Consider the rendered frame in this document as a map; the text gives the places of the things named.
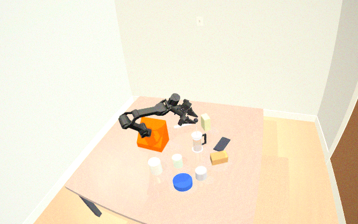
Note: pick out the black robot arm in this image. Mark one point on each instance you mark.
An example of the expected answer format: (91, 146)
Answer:
(160, 109)

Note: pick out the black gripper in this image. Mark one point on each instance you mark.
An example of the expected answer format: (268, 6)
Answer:
(183, 118)

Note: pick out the blue disc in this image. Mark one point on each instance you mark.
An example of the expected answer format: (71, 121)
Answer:
(182, 182)

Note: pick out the glass french press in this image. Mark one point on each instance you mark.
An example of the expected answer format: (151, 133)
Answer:
(197, 140)

